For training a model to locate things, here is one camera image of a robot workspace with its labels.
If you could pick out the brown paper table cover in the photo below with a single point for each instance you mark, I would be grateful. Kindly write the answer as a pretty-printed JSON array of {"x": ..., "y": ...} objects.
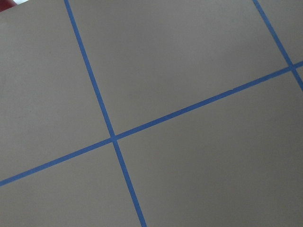
[{"x": 236, "y": 162}]

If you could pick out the crossing blue tape line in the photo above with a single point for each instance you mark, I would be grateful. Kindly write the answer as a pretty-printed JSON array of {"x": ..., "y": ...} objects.
[{"x": 107, "y": 120}]

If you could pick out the long blue tape line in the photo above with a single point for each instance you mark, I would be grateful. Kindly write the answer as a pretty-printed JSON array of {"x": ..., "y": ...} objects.
[{"x": 150, "y": 124}]

